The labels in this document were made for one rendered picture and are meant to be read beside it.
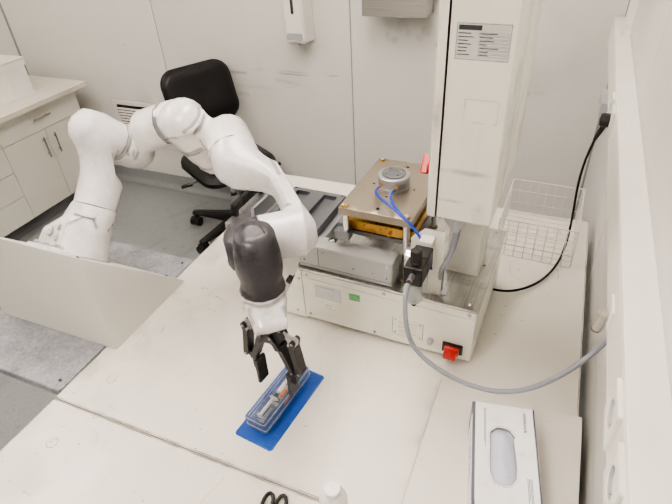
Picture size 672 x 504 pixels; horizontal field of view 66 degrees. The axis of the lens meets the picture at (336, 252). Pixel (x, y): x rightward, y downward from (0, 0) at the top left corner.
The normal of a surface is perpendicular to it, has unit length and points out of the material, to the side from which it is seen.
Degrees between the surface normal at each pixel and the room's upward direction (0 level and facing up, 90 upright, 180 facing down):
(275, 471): 0
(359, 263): 90
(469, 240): 90
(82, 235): 52
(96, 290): 90
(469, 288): 0
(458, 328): 90
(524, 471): 5
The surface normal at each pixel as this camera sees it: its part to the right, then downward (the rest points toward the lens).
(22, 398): -0.05, -0.80
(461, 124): -0.42, 0.55
